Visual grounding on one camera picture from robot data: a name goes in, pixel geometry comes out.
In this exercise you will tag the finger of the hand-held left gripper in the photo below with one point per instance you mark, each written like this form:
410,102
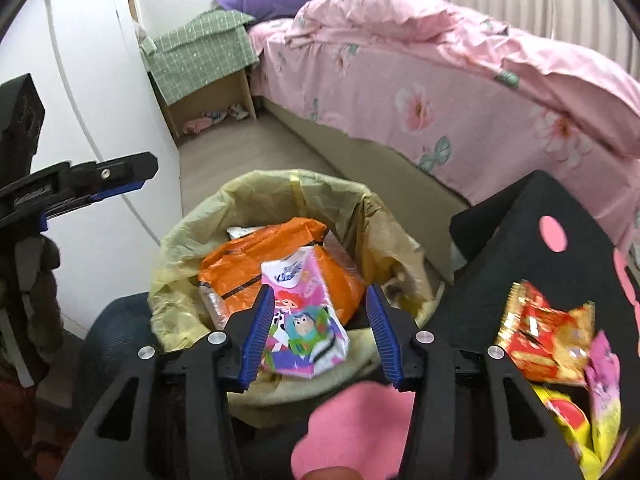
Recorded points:
120,172

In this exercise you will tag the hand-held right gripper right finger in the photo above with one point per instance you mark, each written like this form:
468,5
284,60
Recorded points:
382,330

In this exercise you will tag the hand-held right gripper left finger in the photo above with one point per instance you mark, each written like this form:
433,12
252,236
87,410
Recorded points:
257,330

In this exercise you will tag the pink cartoon tissue pack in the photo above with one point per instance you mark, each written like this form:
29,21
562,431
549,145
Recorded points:
300,330

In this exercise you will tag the orange plastic packet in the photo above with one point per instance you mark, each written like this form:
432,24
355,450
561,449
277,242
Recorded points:
250,265

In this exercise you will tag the trash bin yellow liner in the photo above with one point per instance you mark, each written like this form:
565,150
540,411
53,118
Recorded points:
200,220

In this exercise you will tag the person's left hand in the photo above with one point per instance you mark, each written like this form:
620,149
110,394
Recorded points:
45,300

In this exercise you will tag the clear plastic wrapper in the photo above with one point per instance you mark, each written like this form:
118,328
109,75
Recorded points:
215,305

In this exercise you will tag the pink slipper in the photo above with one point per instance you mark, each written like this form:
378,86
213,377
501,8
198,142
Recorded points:
197,125

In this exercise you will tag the wooden nightstand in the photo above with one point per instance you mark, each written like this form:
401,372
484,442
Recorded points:
210,92

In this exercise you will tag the white shoe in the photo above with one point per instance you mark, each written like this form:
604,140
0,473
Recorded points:
238,111

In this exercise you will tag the green checked cloth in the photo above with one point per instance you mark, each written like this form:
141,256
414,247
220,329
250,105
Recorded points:
200,55

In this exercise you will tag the red gold snack packet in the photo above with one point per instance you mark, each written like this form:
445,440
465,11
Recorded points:
540,345

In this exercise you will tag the pink wrapper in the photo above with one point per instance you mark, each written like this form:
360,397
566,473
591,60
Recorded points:
602,375

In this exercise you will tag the yellow snack packet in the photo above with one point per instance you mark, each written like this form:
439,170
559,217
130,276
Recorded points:
580,440

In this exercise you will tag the bed with pink bedding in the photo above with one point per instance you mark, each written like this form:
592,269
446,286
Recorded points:
450,60

